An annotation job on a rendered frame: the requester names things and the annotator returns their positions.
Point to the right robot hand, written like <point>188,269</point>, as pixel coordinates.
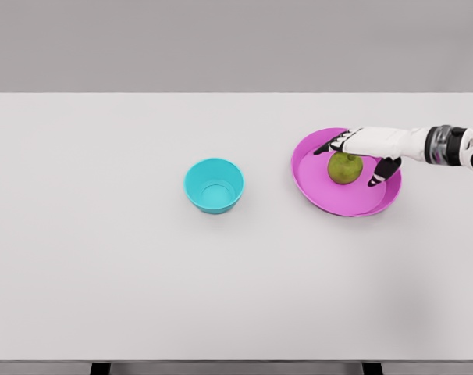
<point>367,142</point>

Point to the green apple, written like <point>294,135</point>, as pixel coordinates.
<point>345,168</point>

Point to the pink plate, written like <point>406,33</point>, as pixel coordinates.
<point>338,195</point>

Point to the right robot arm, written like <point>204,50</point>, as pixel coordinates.
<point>435,144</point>

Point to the blue bowl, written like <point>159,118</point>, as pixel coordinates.
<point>214,186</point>

